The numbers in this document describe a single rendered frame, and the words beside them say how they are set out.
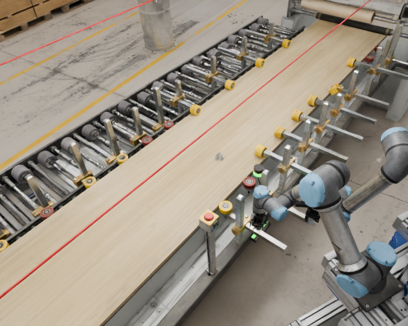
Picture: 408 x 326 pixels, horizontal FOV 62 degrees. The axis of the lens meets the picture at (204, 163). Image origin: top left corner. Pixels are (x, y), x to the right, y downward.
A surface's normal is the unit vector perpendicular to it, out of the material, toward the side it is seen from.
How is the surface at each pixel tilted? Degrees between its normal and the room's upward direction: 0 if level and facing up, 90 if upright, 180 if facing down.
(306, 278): 0
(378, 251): 8
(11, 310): 0
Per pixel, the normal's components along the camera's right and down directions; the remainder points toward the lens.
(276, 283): -0.04, -0.71
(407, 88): -0.64, 0.56
